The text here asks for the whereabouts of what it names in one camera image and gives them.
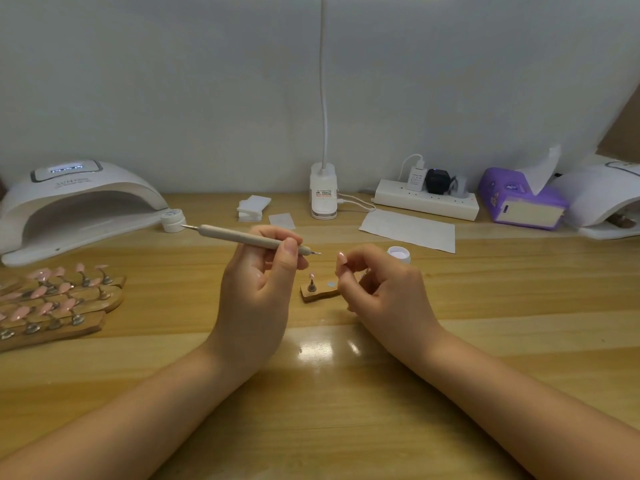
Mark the person's left hand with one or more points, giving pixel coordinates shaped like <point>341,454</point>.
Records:
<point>255,310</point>

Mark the person's right hand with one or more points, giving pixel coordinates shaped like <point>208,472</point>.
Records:
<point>395,305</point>

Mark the white gel jar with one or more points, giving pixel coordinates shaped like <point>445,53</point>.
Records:
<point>399,254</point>

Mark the pink nail tip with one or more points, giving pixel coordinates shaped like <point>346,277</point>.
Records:
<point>342,260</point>
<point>311,284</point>

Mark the wooden nail holder strip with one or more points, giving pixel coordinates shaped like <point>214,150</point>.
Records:
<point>320,292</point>

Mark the grey dotting pen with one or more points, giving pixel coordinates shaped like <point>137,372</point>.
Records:
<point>225,234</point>

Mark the wooden stands with pink nails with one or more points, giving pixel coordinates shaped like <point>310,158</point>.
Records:
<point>55,307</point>

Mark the white nail lamp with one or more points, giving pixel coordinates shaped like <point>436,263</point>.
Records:
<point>75,198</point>
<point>603,198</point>

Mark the person's left forearm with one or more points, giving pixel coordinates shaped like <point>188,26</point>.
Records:
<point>115,430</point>

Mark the person's right forearm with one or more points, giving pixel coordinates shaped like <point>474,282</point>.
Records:
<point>535,415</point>

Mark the white desk lamp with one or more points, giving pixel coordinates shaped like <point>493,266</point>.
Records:
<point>323,190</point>

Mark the white paper sheet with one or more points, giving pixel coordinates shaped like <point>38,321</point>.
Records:
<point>408,232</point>

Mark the small white paper square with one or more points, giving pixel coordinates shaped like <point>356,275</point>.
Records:
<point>283,221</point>

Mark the stack of white cotton pads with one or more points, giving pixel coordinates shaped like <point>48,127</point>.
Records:
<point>254,208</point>

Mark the white power strip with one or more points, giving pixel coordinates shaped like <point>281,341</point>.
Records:
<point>426,200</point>

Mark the small closed white jar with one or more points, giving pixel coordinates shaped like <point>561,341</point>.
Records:
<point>173,221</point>

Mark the white charger plug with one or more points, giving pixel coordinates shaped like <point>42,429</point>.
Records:
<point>416,178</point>

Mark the black plug adapter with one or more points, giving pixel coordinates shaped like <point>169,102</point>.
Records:
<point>438,182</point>

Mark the grey plug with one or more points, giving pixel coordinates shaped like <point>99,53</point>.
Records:
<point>460,187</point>

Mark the purple tissue box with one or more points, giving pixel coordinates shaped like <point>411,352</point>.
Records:
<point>505,198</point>

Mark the white tissue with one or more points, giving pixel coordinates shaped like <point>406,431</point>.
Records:
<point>543,170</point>

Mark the brown wooden board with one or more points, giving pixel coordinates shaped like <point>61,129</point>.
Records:
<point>622,125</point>

